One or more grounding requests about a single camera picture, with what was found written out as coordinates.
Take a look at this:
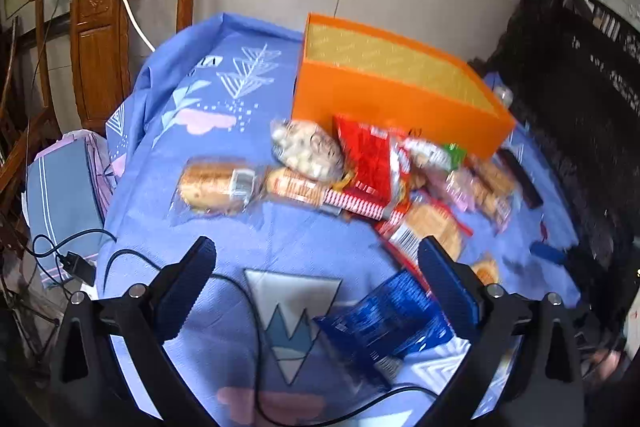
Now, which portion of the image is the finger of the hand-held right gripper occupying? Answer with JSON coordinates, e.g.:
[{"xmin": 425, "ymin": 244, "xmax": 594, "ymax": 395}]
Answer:
[{"xmin": 530, "ymin": 241, "xmax": 569, "ymax": 267}]

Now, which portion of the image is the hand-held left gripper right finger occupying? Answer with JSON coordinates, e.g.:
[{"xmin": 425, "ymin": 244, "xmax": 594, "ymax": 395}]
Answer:
[{"xmin": 416, "ymin": 236, "xmax": 586, "ymax": 427}]

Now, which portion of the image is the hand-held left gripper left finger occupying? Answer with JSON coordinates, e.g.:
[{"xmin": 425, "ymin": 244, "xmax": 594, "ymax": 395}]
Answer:
[{"xmin": 50, "ymin": 236, "xmax": 218, "ymax": 427}]

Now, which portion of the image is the blue snack packet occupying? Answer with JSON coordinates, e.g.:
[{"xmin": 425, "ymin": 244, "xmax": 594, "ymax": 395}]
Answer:
[{"xmin": 314, "ymin": 268, "xmax": 456, "ymax": 390}]

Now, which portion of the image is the bread packet with orange edge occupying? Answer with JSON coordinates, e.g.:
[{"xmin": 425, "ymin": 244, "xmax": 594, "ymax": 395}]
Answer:
[{"xmin": 405, "ymin": 202, "xmax": 474, "ymax": 261}]

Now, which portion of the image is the brown biscuit packet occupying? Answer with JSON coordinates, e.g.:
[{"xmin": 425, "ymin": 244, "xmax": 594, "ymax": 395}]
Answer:
[{"xmin": 470, "ymin": 157, "xmax": 521, "ymax": 229}]

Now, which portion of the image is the clear bread packet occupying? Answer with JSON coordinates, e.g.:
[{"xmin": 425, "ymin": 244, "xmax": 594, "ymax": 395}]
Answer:
[{"xmin": 170, "ymin": 157, "xmax": 266, "ymax": 225}]

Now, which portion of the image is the green and red snack packet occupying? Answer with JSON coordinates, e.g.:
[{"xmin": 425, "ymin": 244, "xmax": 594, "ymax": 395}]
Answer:
[{"xmin": 390, "ymin": 136, "xmax": 468, "ymax": 188}]

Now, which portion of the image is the orange biscuit packet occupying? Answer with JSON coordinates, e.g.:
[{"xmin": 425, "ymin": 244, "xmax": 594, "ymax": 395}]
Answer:
[{"xmin": 265, "ymin": 167, "xmax": 351, "ymax": 212}]

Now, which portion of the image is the clear bag of white snacks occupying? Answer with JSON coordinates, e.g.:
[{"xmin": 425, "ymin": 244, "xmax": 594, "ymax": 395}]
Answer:
[{"xmin": 270, "ymin": 118, "xmax": 347, "ymax": 182}]

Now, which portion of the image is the orange cardboard box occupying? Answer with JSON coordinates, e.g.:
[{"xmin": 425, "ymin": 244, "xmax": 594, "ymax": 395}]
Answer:
[{"xmin": 291, "ymin": 12, "xmax": 517, "ymax": 160}]

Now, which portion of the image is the small bun packet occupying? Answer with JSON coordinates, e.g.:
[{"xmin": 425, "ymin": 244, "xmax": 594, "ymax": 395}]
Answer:
[{"xmin": 470, "ymin": 254, "xmax": 501, "ymax": 288}]

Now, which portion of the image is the black flat bar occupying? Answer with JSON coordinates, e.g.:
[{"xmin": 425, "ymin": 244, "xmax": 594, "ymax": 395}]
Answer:
[{"xmin": 500, "ymin": 148, "xmax": 545, "ymax": 209}]

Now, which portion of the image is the blue printed tablecloth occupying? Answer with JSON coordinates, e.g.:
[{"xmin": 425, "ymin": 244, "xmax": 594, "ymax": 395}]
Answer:
[{"xmin": 95, "ymin": 12, "xmax": 583, "ymax": 427}]

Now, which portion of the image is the black power adapter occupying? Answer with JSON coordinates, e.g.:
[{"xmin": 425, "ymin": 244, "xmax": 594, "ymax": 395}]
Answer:
[{"xmin": 56, "ymin": 252, "xmax": 96, "ymax": 286}]

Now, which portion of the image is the black carved wooden furniture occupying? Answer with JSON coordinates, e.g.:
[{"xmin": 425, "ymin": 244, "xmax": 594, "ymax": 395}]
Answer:
[{"xmin": 470, "ymin": 0, "xmax": 640, "ymax": 308}]

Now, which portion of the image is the grey striped cloth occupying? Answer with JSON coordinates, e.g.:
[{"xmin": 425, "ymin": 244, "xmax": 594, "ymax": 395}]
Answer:
[{"xmin": 25, "ymin": 134, "xmax": 118, "ymax": 289}]

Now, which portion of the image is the brown wooden furniture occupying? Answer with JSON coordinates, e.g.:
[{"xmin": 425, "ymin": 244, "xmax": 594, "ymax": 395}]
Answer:
[{"xmin": 0, "ymin": 17, "xmax": 66, "ymax": 253}]

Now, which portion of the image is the carved wooden chair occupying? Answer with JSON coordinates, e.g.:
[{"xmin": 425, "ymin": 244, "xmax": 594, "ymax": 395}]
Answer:
[{"xmin": 27, "ymin": 0, "xmax": 231, "ymax": 138}]

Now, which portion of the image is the thin black adapter cable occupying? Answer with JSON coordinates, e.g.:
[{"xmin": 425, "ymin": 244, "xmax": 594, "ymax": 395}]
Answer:
[{"xmin": 31, "ymin": 228, "xmax": 118, "ymax": 265}]

